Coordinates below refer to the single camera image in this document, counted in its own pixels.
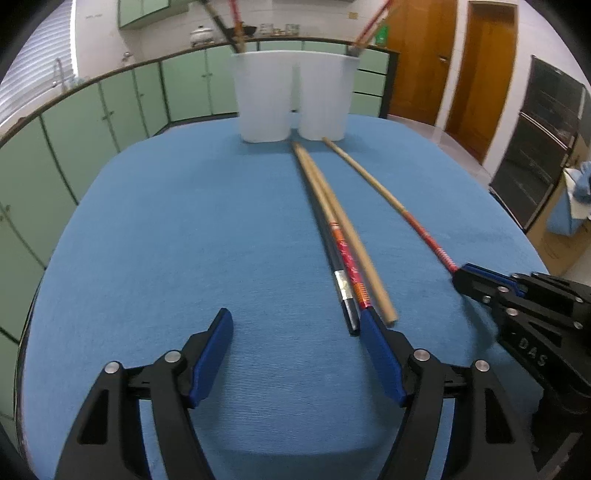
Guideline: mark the white cooking pot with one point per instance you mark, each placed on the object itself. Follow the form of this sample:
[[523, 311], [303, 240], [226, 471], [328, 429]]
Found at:
[[202, 36]]

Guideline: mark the white jar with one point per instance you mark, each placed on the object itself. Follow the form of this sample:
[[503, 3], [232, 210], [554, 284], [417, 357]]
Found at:
[[264, 29]]

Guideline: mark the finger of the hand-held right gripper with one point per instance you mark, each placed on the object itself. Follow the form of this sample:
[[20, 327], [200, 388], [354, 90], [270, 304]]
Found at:
[[475, 286], [489, 272]]

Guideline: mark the white window blind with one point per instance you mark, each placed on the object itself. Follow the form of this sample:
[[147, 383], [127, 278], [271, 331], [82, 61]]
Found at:
[[27, 60]]

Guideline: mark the black glass cabinet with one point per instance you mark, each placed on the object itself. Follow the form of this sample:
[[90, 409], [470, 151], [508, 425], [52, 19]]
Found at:
[[540, 138]]

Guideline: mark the green wall cabinets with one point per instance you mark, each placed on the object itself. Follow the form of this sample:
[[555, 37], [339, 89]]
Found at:
[[143, 11]]

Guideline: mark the green bottle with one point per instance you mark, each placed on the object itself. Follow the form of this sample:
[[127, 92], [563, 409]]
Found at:
[[381, 34]]

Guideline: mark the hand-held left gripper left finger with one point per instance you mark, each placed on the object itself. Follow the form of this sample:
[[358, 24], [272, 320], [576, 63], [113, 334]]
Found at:
[[210, 364]]

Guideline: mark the blue cloth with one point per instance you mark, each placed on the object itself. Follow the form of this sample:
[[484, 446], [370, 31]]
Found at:
[[565, 217]]

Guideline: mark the plain wooden door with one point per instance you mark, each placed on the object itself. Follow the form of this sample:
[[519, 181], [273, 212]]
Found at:
[[485, 78]]

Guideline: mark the black wok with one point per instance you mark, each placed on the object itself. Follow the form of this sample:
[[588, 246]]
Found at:
[[249, 31]]

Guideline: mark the white two-compartment utensil holder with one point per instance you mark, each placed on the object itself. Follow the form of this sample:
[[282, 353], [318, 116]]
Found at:
[[263, 97]]

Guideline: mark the blue table mat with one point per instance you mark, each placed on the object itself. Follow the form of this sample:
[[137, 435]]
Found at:
[[207, 230]]

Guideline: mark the chrome kitchen faucet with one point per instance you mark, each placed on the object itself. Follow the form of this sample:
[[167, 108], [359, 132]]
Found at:
[[57, 71]]

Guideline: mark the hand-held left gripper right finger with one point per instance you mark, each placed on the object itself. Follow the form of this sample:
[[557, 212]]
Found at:
[[383, 360]]

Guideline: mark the tan cardboard box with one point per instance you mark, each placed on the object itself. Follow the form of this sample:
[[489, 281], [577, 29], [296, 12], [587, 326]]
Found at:
[[554, 249]]

